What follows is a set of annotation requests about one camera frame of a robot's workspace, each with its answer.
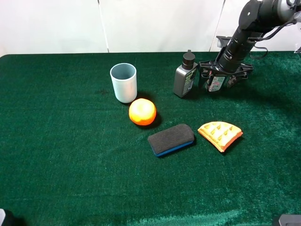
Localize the orange waffle toy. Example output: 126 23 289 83
198 121 243 153

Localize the small black box bottle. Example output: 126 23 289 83
206 74 226 92

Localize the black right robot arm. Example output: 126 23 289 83
198 0 301 92

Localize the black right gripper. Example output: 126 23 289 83
198 60 253 90

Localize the black blue board eraser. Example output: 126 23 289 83
148 123 195 157

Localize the green carpet mat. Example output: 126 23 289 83
0 52 301 226

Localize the orange fruit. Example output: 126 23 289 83
129 98 157 126

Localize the grey bottle black cap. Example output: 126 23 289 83
173 49 198 98

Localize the light blue cup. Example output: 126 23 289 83
110 63 137 104

